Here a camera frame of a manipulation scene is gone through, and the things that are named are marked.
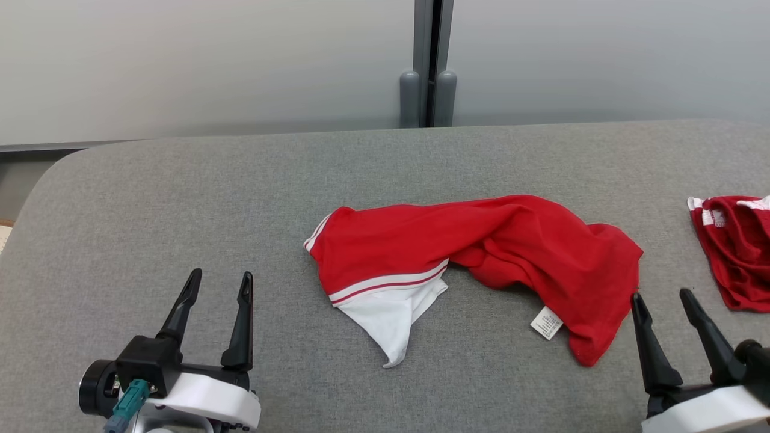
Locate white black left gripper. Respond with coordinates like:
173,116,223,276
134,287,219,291
141,268,262,431

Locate teal left camera connector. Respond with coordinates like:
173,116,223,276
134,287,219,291
103,379,151,433

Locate grey metal partition post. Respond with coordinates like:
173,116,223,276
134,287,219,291
399,0,458,129

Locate grey partition base rail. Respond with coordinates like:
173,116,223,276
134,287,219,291
0,140,148,153

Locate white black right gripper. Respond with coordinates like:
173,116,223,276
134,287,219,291
630,288,770,433

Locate red shorts with white stripe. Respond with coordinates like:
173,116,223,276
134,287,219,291
688,194,770,313

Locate red basketball jersey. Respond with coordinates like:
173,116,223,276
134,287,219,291
304,194,644,369

